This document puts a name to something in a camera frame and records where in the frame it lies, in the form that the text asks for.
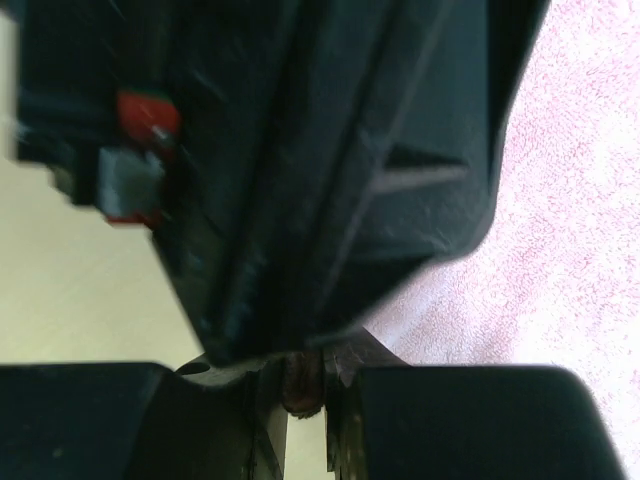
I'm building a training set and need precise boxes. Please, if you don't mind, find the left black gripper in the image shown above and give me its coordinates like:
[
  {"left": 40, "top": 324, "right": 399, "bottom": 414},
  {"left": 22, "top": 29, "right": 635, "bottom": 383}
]
[{"left": 12, "top": 1, "right": 548, "bottom": 366}]

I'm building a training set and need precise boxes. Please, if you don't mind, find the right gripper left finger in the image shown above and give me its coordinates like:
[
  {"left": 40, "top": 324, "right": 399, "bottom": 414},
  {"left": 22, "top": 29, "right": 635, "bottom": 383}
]
[{"left": 1, "top": 357, "right": 287, "bottom": 479}]

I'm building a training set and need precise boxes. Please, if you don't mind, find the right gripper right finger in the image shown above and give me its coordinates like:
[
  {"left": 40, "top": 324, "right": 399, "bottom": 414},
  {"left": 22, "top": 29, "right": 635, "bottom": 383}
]
[{"left": 323, "top": 331, "right": 624, "bottom": 480}]

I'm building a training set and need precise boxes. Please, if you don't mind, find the pink towel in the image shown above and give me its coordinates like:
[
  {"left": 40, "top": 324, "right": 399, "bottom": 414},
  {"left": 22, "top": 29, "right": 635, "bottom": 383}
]
[{"left": 369, "top": 1, "right": 639, "bottom": 479}]

